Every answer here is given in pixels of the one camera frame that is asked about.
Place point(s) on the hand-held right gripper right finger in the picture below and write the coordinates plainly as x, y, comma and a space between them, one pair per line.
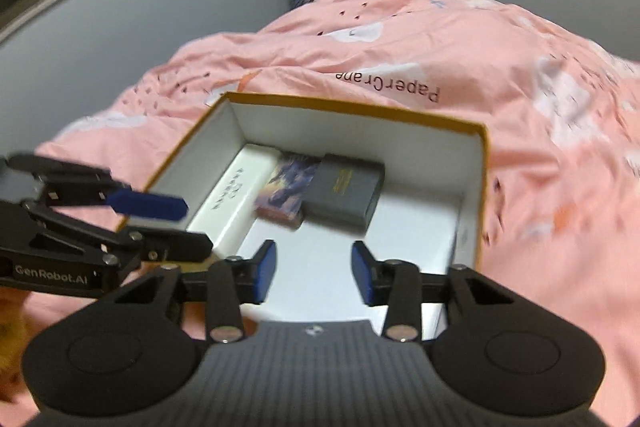
361, 274

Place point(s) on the purple illustrated box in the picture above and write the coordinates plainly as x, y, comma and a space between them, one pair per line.
282, 192

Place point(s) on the long white box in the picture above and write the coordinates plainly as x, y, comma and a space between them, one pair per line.
225, 197

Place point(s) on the dark grey box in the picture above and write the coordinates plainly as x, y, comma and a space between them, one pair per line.
340, 197

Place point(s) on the person's left forearm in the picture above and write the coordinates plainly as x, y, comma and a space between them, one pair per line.
10, 342

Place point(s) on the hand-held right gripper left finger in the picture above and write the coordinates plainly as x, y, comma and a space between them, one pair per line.
266, 269

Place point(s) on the pink printed blanket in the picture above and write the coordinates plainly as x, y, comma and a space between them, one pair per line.
550, 207

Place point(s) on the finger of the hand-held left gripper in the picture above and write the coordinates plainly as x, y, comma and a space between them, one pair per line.
145, 206
175, 247

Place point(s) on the orange cardboard box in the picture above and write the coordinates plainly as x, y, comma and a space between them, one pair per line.
425, 187

